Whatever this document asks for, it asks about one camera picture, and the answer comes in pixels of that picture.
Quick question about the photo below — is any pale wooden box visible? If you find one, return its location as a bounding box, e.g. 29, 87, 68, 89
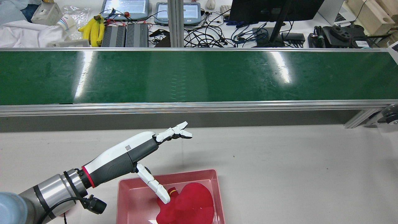
347, 0, 398, 36

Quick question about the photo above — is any red plush toy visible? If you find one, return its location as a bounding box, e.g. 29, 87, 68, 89
155, 183, 215, 224

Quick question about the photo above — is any black monitor stand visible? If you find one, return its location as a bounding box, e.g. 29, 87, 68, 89
252, 0, 294, 48

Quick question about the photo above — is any clear water bottle red cap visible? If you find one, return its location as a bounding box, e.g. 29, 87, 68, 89
107, 9, 130, 18

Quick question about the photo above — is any beige box with knob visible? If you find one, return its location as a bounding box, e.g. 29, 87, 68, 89
31, 2, 62, 26

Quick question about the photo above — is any aluminium profile post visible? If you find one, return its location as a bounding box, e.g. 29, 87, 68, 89
167, 0, 184, 48

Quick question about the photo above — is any striped paper cup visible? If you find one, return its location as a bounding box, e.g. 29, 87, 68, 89
57, 14, 76, 30

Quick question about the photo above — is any grey teach pendant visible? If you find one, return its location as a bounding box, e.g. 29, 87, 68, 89
101, 0, 149, 21
155, 2, 202, 26

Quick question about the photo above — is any black power brick green sticker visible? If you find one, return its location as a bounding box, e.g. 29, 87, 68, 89
308, 26, 325, 49

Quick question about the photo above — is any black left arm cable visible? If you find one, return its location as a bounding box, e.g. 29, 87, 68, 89
37, 197, 90, 224

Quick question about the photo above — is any grey round conveyor fitting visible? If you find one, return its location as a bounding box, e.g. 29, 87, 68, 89
378, 104, 398, 125

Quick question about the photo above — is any green conveyor belt aluminium frame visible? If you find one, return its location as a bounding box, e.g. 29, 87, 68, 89
0, 47, 398, 128

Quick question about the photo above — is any silver laptop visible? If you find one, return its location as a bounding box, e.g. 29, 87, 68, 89
317, 0, 358, 26

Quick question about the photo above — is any yellow banana bunch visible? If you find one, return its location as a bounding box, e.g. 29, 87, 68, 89
78, 15, 106, 47

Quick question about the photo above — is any black computer monitor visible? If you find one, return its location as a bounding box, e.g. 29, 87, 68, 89
229, 0, 325, 23

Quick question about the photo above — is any black cable tangle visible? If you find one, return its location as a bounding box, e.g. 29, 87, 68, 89
183, 9, 237, 48

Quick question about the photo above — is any blue grey garment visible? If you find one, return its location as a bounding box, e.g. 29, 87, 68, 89
0, 0, 41, 25

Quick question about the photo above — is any red box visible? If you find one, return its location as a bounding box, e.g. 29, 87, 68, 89
117, 169, 226, 224

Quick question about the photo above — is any grey ribbed power supply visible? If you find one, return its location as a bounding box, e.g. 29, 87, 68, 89
101, 25, 126, 48
126, 23, 149, 48

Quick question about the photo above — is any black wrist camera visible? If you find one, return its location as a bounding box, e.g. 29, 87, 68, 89
81, 194, 107, 215

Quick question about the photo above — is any brown wooden block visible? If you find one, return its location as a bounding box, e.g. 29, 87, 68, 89
155, 35, 171, 48

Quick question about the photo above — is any white cloth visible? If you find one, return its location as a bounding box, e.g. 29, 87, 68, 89
0, 19, 70, 48

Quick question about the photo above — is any black box white label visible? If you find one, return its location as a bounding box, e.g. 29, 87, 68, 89
323, 25, 373, 49

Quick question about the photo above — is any black usb hub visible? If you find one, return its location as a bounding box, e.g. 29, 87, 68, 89
281, 32, 306, 47

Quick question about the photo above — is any white flat power strip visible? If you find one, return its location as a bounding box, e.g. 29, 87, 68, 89
47, 39, 90, 48

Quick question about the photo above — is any clear plastic bag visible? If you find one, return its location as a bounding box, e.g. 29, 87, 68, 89
61, 5, 90, 41

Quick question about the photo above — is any white grey left robot hand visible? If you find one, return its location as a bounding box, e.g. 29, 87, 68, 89
82, 121, 193, 204

